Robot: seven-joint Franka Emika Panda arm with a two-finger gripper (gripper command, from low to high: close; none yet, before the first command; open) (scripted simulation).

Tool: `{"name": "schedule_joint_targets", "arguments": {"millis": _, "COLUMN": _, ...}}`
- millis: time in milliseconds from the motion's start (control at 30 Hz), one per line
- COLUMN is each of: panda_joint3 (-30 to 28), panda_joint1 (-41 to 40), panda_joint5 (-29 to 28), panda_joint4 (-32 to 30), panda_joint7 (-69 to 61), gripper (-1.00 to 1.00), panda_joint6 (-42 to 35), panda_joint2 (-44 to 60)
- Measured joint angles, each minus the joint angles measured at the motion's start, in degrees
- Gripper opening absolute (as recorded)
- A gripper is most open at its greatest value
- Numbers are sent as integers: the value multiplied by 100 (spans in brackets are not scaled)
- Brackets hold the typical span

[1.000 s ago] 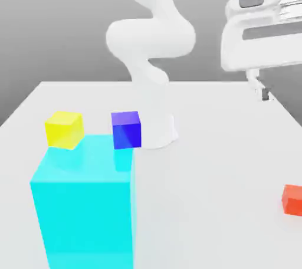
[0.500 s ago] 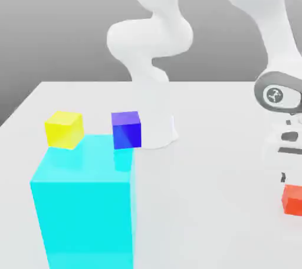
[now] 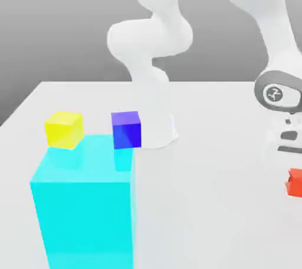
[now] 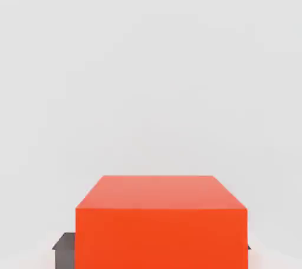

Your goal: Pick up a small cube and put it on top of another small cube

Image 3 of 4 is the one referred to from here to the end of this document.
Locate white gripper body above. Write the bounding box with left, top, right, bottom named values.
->
left=268, top=142, right=302, bottom=168

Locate small red cube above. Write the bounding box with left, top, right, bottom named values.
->
left=284, top=168, right=302, bottom=198

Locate small blue cube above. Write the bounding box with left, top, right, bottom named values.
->
left=111, top=111, right=142, bottom=150

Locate small yellow cube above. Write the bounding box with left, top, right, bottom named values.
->
left=44, top=110, right=85, bottom=150

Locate large cyan box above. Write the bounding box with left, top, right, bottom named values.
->
left=29, top=133, right=137, bottom=269

